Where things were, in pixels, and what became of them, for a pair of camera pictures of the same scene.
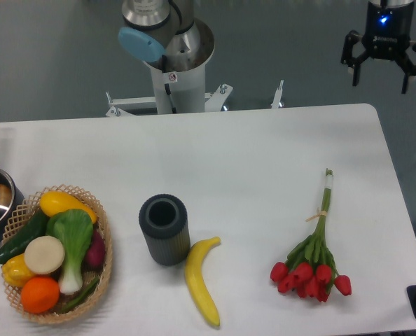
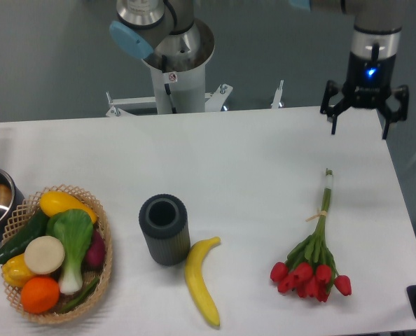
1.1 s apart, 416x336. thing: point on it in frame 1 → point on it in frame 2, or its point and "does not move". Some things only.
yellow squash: [53, 201] does not move
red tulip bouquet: [311, 268] does not move
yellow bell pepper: [15, 271] does not move
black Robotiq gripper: [387, 36] → [368, 82]
